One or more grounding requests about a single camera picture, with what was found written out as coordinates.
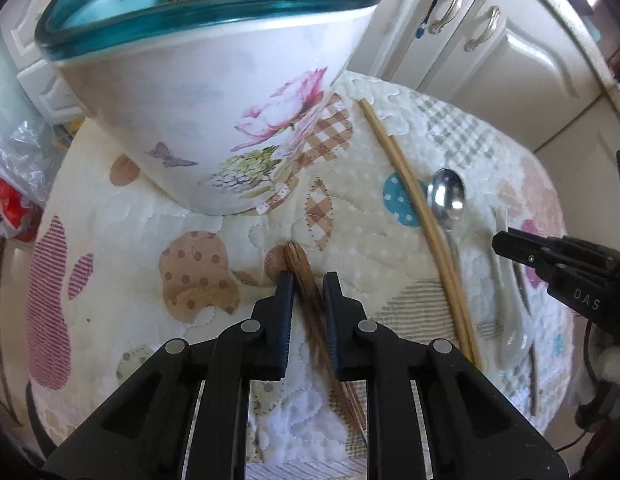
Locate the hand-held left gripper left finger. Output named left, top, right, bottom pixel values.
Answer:
left=42, top=271, right=297, bottom=480

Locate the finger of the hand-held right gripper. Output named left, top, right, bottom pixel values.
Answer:
left=492, top=227, right=618, bottom=321

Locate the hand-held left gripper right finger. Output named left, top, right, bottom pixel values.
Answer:
left=322, top=271, right=571, bottom=480

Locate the dark wooden chopstick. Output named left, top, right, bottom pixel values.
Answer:
left=290, top=242, right=365, bottom=433
left=285, top=241, right=351, bottom=413

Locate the white floral utensil holder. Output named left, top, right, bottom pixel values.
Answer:
left=34, top=0, right=388, bottom=216

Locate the white ceramic spoon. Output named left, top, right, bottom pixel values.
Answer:
left=492, top=206, right=536, bottom=367

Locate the light bamboo chopstick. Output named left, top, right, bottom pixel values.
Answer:
left=362, top=100, right=484, bottom=367
left=358, top=99, right=475, bottom=362

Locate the metal spoon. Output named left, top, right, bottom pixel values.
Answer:
left=426, top=168, right=468, bottom=286

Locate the quilted patchwork blanket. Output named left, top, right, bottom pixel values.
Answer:
left=24, top=72, right=583, bottom=466

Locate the white cabinet door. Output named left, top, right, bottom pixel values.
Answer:
left=340, top=0, right=496, bottom=96
left=425, top=0, right=607, bottom=152

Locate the red plastic bag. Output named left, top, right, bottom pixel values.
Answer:
left=0, top=170, right=46, bottom=242

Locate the clear plastic bag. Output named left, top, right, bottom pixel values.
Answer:
left=0, top=119, right=73, bottom=206

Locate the white cabinet drawer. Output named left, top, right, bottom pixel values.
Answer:
left=17, top=57, right=86, bottom=122
left=0, top=0, right=48, bottom=63

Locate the black cable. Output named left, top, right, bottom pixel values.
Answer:
left=582, top=317, right=606, bottom=411

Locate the silver cabinet door handle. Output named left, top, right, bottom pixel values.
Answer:
left=430, top=0, right=468, bottom=33
left=464, top=6, right=501, bottom=52

